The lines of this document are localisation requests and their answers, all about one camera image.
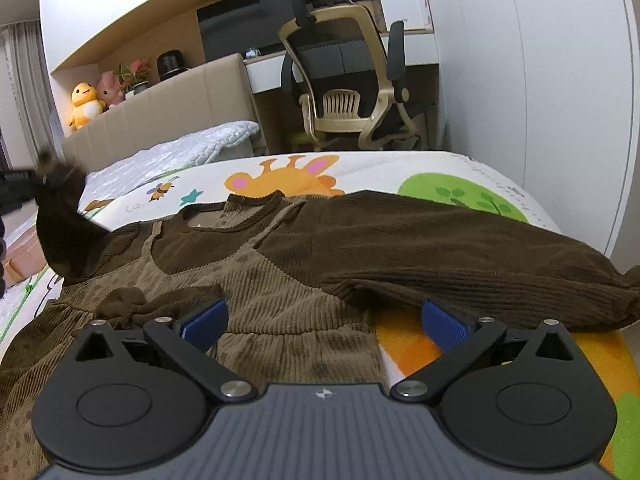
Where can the green potted plant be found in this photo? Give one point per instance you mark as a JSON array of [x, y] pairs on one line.
[[124, 76]]

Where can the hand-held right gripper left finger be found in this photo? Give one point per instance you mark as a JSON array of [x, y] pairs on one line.
[[202, 324]]

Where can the pink plush toy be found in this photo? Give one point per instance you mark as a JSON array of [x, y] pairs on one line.
[[111, 90]]

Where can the white quilted mattress pad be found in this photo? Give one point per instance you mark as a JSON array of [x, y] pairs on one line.
[[165, 155]]

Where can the cartoon animal printed blanket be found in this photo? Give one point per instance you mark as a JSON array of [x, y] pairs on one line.
[[425, 175]]

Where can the yellow duck plush toy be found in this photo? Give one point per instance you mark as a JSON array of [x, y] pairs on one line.
[[85, 105]]

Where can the red-leaf potted plant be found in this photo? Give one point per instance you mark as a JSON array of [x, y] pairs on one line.
[[141, 74]]

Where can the grey curtain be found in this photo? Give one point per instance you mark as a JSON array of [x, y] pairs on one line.
[[25, 85]]

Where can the beige padded bed headboard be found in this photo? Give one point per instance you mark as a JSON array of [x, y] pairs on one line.
[[175, 105]]

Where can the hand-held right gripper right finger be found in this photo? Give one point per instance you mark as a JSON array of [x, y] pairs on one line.
[[445, 325]]

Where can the white wardrobe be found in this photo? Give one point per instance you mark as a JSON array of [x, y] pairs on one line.
[[540, 85]]

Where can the black monitor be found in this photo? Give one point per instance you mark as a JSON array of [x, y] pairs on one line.
[[235, 25]]

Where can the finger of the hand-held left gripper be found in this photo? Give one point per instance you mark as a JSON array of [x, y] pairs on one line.
[[15, 190]]

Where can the brown cardboard box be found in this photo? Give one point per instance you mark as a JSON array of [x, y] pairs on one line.
[[22, 260]]

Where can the beige and black office chair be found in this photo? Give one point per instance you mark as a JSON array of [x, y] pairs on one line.
[[345, 70]]

